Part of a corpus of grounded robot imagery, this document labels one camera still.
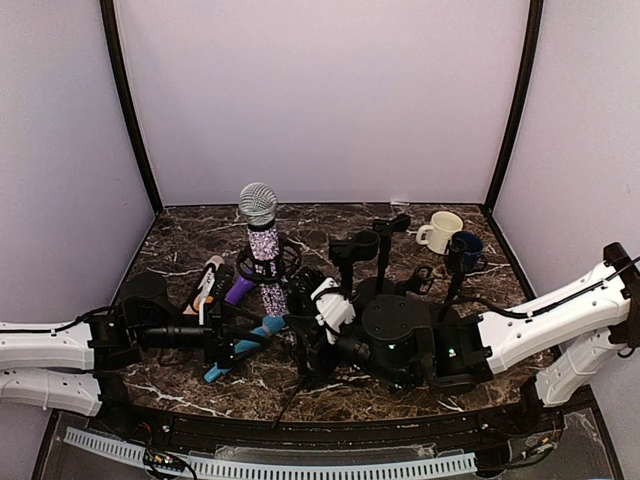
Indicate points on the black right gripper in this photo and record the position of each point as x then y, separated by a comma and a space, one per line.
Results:
313, 335

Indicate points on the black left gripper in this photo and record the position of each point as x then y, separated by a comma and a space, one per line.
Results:
220, 350

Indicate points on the black tripod microphone stand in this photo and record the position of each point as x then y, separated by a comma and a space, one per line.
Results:
289, 263

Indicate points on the light blue microphone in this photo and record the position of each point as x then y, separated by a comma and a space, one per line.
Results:
249, 343

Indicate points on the pink microphone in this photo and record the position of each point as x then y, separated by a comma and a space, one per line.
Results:
212, 262

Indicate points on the purple microphone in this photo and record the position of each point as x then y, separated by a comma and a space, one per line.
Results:
239, 290

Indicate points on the black round-base stand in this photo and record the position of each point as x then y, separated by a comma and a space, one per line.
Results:
454, 263
368, 289
344, 253
419, 283

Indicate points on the glitter silver microphone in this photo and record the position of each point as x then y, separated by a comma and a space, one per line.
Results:
258, 203

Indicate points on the orange microphone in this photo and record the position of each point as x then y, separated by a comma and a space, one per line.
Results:
194, 306

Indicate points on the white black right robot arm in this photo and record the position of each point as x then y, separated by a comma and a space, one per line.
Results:
455, 346

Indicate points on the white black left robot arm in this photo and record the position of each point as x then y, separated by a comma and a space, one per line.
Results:
73, 366

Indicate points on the small circuit board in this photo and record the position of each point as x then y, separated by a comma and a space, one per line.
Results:
163, 462

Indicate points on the cream ceramic mug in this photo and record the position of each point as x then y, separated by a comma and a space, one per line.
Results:
437, 233

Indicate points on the dark blue ceramic mug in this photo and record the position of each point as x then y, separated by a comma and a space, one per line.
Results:
475, 260

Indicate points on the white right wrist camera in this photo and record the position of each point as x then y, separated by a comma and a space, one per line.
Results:
312, 294

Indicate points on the white slotted cable duct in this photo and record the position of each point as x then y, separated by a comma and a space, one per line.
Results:
276, 464

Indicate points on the black table edge rail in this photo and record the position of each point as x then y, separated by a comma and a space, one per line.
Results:
482, 430

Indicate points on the black enclosure frame post left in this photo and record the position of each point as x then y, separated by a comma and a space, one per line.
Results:
118, 67

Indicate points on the black enclosure frame post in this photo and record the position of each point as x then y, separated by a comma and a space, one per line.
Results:
519, 97
118, 67

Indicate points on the black enclosure frame post right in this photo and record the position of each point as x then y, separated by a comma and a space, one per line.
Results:
519, 97

